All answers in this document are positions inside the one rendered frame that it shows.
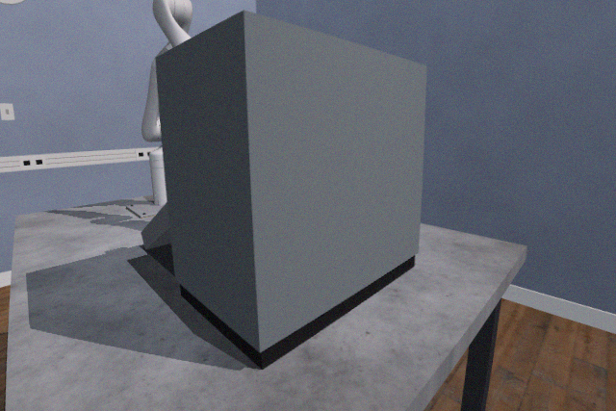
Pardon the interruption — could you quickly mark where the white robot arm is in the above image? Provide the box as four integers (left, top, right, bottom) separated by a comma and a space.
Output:
141, 0, 193, 205

